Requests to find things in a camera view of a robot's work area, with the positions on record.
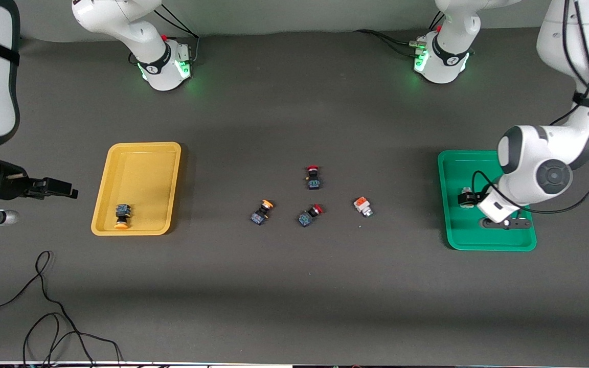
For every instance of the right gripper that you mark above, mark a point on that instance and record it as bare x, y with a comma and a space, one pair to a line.
9, 185

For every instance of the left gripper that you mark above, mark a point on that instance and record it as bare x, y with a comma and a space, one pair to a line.
467, 197

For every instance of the white orange button switch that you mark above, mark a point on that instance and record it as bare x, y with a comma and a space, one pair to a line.
361, 205
466, 190

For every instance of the yellow push button switch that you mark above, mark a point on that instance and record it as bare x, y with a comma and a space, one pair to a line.
122, 210
262, 212

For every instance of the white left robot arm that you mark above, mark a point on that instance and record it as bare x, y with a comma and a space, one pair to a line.
555, 153

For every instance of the green plastic tray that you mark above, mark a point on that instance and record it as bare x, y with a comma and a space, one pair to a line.
463, 230

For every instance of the yellow plastic tray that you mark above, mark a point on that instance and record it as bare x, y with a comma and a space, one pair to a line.
138, 179

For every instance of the red push button switch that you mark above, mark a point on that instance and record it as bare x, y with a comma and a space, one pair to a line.
308, 216
313, 179

